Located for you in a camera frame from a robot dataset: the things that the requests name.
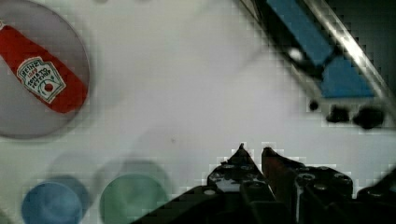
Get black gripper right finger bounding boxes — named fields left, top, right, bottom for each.
left=262, top=147, right=353, bottom=212

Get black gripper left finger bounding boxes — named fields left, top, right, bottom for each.
left=206, top=143, right=265, bottom=199

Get black toaster oven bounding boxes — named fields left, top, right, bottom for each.
left=239, top=0, right=396, bottom=130

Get green cup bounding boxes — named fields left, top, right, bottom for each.
left=99, top=160, right=172, bottom=224

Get blue cup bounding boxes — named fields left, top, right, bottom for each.
left=21, top=175, right=90, bottom=224

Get grey round plate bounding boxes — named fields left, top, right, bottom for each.
left=0, top=0, right=91, bottom=139

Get red ketchup bottle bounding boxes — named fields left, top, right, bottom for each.
left=0, top=22, right=88, bottom=114

